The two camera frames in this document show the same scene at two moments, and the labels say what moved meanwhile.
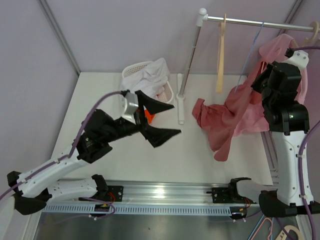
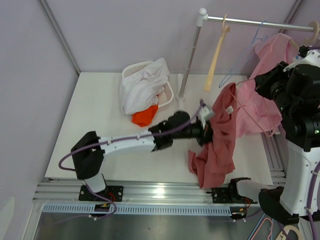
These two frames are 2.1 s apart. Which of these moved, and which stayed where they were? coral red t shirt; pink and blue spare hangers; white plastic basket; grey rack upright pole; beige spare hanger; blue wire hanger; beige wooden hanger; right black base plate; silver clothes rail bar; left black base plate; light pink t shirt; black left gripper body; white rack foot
Moved: light pink t shirt; blue wire hanger; coral red t shirt; beige wooden hanger; black left gripper body
Stayed: silver clothes rail bar; beige spare hanger; grey rack upright pole; left black base plate; white plastic basket; right black base plate; white rack foot; pink and blue spare hangers
